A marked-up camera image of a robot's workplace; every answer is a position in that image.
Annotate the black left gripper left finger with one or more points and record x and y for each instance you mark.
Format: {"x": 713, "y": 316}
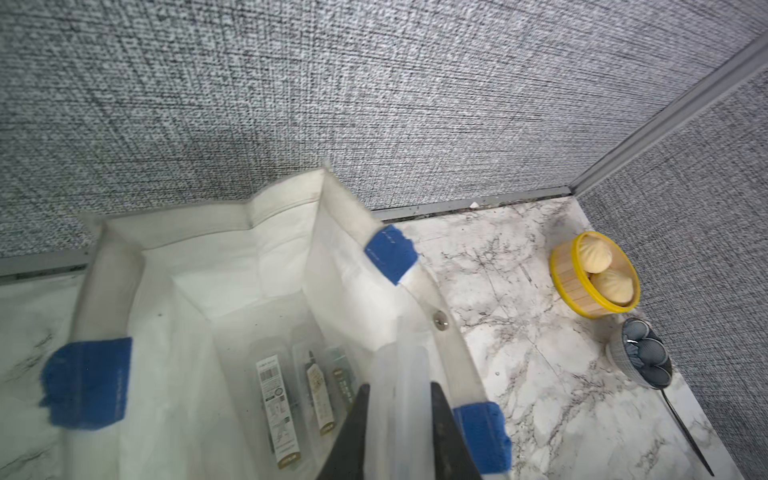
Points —
{"x": 346, "y": 459}

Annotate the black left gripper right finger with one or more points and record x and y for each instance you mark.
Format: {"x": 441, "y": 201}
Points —
{"x": 452, "y": 459}

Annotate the clear compass case white label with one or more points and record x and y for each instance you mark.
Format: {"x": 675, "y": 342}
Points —
{"x": 399, "y": 438}

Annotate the clear compass case barcode label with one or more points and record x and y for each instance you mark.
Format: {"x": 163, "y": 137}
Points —
{"x": 281, "y": 425}

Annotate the dark blue patterned bowl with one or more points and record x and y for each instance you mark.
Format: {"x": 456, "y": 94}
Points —
{"x": 637, "y": 351}

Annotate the yellow rimmed wooden steamer basket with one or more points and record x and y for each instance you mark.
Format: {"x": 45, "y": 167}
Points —
{"x": 574, "y": 285}

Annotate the cream steamed bun near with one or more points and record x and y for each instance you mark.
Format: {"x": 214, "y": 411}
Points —
{"x": 614, "y": 285}

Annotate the cream steamed bun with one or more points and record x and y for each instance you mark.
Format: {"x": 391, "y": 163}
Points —
{"x": 595, "y": 254}
{"x": 614, "y": 285}

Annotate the cream steamed bun far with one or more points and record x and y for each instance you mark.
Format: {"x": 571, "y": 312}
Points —
{"x": 595, "y": 254}

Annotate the black spoon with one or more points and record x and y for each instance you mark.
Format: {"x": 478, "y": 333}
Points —
{"x": 687, "y": 435}

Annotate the white canvas bag blue handles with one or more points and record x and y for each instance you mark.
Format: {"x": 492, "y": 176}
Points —
{"x": 159, "y": 377}

